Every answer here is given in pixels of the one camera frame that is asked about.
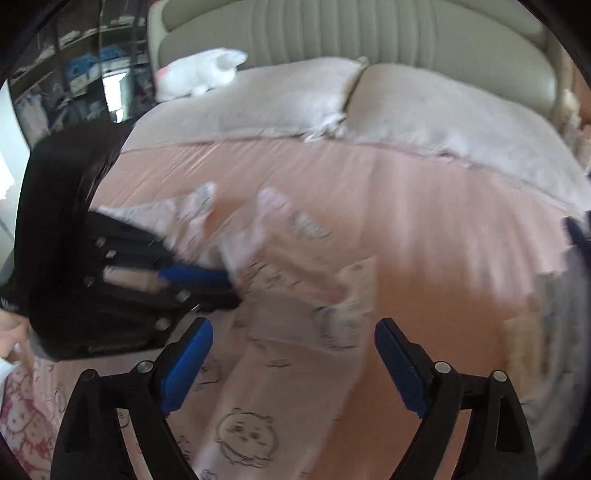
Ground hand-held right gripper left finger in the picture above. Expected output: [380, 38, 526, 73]
[51, 318, 214, 480]

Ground person's left hand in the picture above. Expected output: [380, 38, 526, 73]
[0, 311, 35, 370]

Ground person's pink printed pajamas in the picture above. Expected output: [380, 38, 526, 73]
[0, 360, 70, 480]

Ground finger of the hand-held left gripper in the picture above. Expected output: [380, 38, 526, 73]
[92, 288, 242, 332]
[90, 210, 234, 291]

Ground white plush toy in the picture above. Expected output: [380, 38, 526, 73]
[154, 48, 247, 102]

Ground pink printed pajama pants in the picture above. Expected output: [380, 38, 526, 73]
[99, 182, 379, 480]

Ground pile of light clothes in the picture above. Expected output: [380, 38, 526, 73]
[501, 258, 591, 462]

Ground navy blue cloth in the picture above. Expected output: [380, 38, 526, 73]
[563, 216, 591, 260]

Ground pink bed sheet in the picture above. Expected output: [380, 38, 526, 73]
[28, 138, 573, 480]

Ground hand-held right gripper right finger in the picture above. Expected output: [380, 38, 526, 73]
[374, 318, 539, 480]

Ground padded grey headboard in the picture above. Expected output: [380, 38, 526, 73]
[148, 0, 568, 125]

